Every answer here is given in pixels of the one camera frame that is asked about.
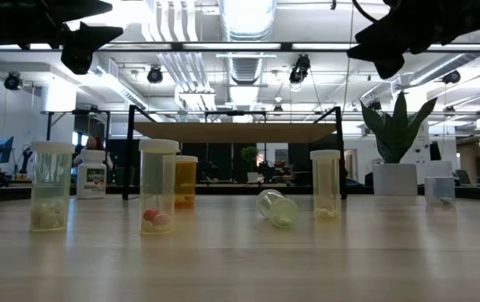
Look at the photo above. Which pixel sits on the wooden shelf with black legs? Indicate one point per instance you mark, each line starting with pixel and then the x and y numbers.
pixel 236 132

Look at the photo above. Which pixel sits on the yellow-green pill bottle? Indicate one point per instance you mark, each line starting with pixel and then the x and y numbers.
pixel 278 208

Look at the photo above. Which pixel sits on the small clear pill bottle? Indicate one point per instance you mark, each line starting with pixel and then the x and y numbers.
pixel 439 189

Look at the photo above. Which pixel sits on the black overhead light bar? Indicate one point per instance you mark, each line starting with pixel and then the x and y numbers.
pixel 177 46

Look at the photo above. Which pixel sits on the translucent pill bottle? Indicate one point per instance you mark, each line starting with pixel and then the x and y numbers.
pixel 156 189
pixel 51 189

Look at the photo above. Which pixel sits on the white aspirin bottle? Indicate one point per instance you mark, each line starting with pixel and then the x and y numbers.
pixel 91 184

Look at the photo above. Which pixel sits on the orange pill bottle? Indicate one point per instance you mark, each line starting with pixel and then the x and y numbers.
pixel 187 184

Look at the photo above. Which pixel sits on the computer monitor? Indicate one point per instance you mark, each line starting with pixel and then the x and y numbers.
pixel 3 150

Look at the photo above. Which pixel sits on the slim yellow pill bottle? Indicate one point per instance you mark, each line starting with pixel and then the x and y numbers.
pixel 326 184

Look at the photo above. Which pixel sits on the black background table frame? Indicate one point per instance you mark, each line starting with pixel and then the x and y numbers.
pixel 78 112

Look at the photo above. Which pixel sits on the white plant pot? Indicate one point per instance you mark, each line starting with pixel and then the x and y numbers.
pixel 395 180

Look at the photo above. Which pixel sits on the small potted plant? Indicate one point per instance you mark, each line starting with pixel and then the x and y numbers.
pixel 249 155

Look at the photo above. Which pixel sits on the black overhead camera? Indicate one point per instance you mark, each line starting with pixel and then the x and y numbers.
pixel 301 67

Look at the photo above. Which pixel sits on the green snake plant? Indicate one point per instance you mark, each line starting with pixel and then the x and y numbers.
pixel 395 130

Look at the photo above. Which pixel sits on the black ceiling spotlight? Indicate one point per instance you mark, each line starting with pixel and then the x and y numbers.
pixel 451 76
pixel 12 81
pixel 154 74

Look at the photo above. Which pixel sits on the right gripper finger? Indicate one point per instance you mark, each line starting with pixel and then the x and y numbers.
pixel 382 31
pixel 387 58

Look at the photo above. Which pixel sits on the silver ventilation duct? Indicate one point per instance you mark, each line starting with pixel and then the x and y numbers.
pixel 246 63

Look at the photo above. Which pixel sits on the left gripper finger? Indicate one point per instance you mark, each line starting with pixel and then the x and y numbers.
pixel 76 8
pixel 85 46

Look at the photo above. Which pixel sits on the person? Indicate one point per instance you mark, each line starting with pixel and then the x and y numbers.
pixel 94 142

